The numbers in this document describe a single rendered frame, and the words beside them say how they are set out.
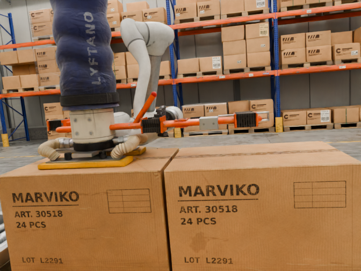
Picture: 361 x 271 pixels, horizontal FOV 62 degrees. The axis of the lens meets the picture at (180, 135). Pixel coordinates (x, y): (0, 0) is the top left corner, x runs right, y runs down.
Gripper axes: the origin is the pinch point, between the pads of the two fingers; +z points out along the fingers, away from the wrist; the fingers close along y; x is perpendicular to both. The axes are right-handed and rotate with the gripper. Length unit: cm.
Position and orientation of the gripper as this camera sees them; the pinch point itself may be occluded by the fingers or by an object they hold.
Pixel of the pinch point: (157, 124)
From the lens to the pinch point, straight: 118.7
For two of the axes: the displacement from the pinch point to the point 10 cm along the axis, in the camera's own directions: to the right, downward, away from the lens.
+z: -1.5, 1.5, -9.8
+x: -9.9, 0.5, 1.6
